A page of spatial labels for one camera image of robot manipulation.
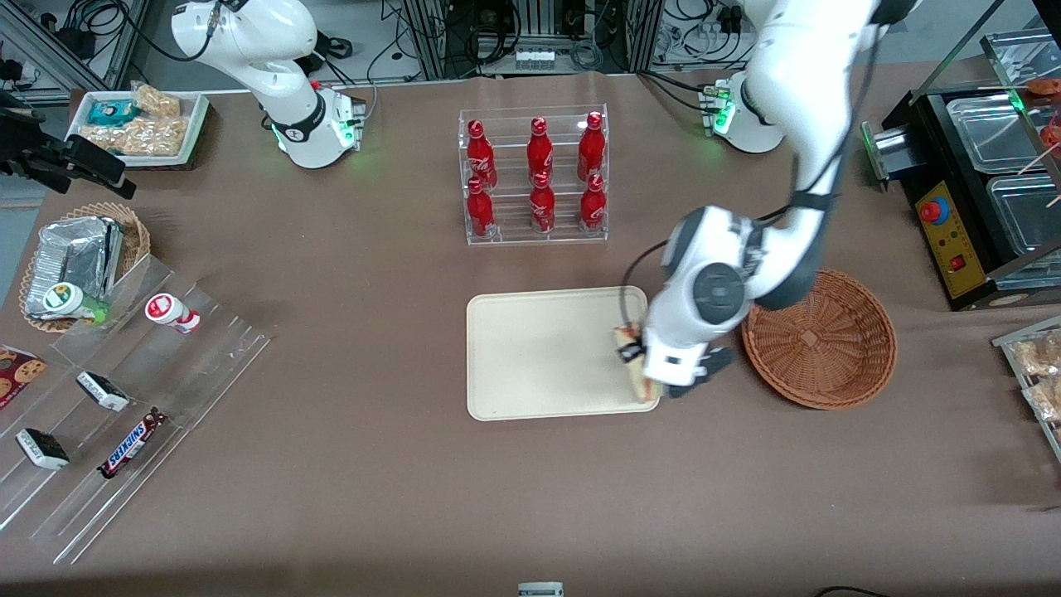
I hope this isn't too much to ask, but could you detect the triangular sandwich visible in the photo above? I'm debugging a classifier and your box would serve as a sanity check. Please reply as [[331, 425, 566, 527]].
[[612, 323, 661, 405]]

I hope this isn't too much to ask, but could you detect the round brown wicker basket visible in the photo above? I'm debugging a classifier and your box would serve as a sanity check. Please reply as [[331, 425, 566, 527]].
[[740, 268, 898, 411]]

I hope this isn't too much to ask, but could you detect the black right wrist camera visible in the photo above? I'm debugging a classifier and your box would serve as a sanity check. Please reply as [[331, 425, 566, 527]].
[[0, 87, 48, 146]]

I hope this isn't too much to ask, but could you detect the clear peanut snack bag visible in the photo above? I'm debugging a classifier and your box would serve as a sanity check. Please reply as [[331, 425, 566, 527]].
[[81, 116, 190, 158], [133, 83, 182, 119]]

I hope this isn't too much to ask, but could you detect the red white yogurt bottle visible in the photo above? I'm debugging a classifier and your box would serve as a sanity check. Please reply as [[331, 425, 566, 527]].
[[145, 293, 201, 334]]

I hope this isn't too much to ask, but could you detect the black food warmer yellow panel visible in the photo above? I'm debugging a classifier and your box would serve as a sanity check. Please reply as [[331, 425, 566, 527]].
[[862, 33, 1061, 312]]

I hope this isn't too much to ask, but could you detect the green white yogurt bottle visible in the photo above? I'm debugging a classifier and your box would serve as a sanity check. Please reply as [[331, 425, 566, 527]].
[[43, 282, 109, 324]]

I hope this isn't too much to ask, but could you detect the metal pastry tray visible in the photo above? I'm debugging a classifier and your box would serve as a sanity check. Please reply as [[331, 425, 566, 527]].
[[992, 315, 1061, 464]]

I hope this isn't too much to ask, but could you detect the Snickers chocolate bar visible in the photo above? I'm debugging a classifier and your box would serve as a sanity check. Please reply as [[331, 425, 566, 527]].
[[98, 408, 169, 480]]

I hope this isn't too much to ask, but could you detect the teal snack packet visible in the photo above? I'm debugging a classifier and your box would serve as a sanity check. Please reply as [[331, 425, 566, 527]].
[[87, 99, 138, 127]]

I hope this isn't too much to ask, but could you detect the wicker basket with paper liner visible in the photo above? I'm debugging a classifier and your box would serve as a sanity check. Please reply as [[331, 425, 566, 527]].
[[18, 201, 152, 332]]

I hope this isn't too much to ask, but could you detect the silver foil bag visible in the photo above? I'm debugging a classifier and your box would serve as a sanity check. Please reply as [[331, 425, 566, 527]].
[[25, 217, 125, 320]]

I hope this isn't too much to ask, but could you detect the silver metal machine attachment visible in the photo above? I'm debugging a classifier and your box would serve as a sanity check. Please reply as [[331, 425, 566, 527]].
[[860, 120, 914, 181]]

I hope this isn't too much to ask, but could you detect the white snack tray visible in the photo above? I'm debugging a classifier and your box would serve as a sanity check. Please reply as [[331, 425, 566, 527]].
[[65, 83, 210, 171]]

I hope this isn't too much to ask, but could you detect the cookie packet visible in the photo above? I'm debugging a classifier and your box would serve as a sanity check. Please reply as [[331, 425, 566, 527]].
[[0, 344, 48, 411]]

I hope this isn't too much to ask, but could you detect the steel shelf tray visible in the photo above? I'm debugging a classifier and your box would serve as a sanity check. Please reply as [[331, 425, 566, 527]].
[[981, 29, 1061, 88]]

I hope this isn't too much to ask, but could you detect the aluminium frame rack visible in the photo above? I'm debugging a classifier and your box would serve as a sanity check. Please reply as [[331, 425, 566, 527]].
[[402, 0, 664, 80]]

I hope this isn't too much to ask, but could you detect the wrapped pastry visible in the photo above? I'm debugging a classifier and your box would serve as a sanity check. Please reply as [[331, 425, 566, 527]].
[[1015, 332, 1061, 378], [1028, 380, 1061, 422]]

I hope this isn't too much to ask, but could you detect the cream rectangular tray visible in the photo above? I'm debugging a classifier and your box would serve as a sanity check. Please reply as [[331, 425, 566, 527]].
[[466, 286, 661, 422]]

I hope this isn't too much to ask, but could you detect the steel food pan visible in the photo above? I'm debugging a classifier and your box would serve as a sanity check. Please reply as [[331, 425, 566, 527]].
[[947, 94, 1037, 175], [986, 174, 1061, 258]]

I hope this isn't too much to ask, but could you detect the clear acrylic stepped display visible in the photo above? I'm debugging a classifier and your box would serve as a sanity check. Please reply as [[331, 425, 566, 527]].
[[0, 253, 270, 565]]

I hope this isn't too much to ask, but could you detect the black white snack bar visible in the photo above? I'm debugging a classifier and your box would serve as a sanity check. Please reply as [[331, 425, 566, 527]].
[[76, 371, 131, 413], [15, 428, 71, 471]]

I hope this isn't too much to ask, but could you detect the red cola bottle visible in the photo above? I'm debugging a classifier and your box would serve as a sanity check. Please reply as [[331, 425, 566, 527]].
[[579, 173, 607, 231], [578, 111, 606, 182], [467, 119, 498, 190], [467, 177, 496, 239], [527, 117, 555, 185], [530, 172, 556, 233]]

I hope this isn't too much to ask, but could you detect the clear acrylic bottle rack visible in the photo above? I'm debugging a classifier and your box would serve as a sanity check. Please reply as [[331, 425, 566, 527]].
[[458, 104, 608, 245]]

